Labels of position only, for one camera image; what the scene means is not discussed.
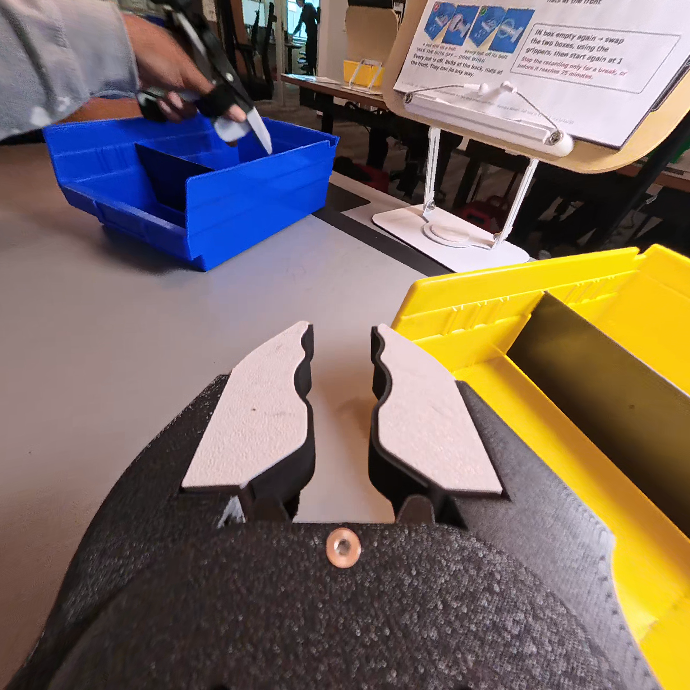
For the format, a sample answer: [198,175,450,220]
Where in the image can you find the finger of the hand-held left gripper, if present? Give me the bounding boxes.
[213,115,252,144]
[244,107,273,156]

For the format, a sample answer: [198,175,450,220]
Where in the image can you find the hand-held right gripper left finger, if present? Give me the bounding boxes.
[182,321,317,517]

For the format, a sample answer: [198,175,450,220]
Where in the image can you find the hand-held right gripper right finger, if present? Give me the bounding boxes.
[369,322,503,521]

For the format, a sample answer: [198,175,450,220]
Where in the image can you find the blue storage bin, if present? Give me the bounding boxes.
[43,115,340,272]

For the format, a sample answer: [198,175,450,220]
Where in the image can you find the yellow storage bin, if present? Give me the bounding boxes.
[391,244,690,690]

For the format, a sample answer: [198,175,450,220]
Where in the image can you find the person's left forearm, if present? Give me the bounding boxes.
[0,0,142,142]

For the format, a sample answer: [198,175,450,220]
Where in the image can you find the person's left hand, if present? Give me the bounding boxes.
[123,13,249,124]

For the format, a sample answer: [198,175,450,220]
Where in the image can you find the office desk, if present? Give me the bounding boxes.
[280,73,389,135]

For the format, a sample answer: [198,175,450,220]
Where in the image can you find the small yellow bin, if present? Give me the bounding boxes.
[343,59,385,88]

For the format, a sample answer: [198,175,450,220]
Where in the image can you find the black panel wooden stand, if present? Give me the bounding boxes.
[345,0,402,65]

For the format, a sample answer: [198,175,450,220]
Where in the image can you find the black bin divider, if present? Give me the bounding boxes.
[507,291,690,540]

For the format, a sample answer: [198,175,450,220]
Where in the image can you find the white stand base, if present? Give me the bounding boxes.
[372,204,532,273]

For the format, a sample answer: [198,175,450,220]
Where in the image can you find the red bag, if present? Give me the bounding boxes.
[459,195,512,231]

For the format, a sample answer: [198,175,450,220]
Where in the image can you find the printed instruction sheet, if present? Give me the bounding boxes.
[394,0,682,149]

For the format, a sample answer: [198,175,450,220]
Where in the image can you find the beige panel stand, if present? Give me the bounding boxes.
[382,0,690,250]

